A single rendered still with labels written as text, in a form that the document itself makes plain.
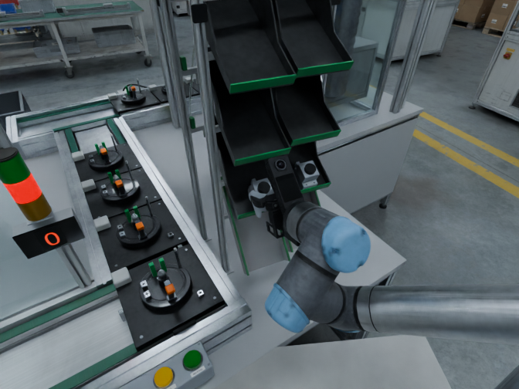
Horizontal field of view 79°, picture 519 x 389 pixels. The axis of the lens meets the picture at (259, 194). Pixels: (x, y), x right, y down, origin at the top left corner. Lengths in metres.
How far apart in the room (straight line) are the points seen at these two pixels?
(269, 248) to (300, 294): 0.45
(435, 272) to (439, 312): 1.91
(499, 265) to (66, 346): 2.49
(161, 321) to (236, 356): 0.22
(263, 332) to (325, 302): 0.47
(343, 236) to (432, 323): 0.18
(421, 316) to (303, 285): 0.17
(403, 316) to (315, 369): 0.45
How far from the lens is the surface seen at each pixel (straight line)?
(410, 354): 1.04
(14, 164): 0.75
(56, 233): 0.85
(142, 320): 0.92
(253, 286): 1.05
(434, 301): 0.54
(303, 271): 0.49
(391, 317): 0.56
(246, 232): 0.92
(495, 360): 2.25
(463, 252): 2.67
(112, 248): 1.11
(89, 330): 1.02
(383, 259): 1.20
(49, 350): 1.04
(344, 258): 0.48
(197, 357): 0.84
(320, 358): 0.96
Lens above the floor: 1.74
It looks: 40 degrees down
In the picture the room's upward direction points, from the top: straight up
